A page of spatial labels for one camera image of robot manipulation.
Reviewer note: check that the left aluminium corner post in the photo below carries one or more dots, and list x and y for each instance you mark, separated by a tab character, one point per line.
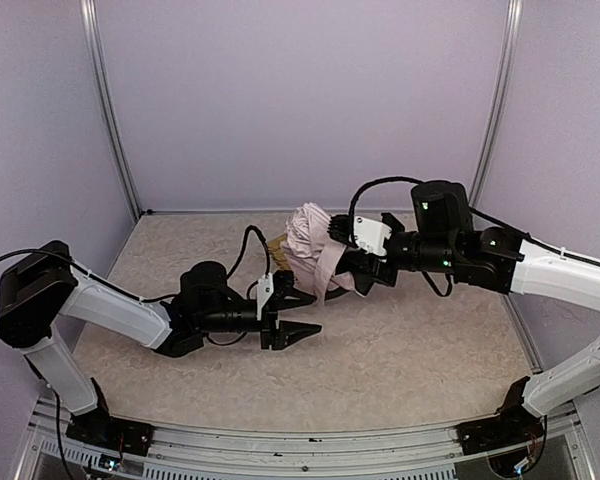
89	17

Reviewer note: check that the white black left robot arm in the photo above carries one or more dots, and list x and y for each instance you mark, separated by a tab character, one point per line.
47	283

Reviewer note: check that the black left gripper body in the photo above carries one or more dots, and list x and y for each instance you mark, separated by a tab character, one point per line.
268	325

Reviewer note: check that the pink folding umbrella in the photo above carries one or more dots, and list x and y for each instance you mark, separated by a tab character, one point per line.
312	254

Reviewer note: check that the woven bamboo tray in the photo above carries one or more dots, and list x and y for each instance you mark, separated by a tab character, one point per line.
276	252

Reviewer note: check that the aluminium front rail frame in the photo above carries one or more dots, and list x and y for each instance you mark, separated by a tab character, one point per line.
178	452

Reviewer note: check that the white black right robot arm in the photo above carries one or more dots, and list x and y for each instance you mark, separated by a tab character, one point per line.
499	258

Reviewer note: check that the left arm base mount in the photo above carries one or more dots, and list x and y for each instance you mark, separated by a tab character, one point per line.
100	428

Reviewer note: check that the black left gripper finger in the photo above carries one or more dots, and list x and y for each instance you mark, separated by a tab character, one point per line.
300	300
290	333

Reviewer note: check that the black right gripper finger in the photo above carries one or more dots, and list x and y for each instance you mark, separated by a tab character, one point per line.
352	256
347	275

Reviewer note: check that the right aluminium corner post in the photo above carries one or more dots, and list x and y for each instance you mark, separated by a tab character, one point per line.
498	101

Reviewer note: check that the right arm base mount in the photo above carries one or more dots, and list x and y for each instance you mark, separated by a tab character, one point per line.
510	425

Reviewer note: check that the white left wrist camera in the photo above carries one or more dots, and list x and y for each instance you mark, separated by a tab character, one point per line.
274	293

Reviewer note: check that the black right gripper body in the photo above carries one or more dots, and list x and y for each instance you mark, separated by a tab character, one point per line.
380	261

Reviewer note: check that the aluminium corner post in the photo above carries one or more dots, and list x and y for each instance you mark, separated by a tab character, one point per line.
498	101
89	17

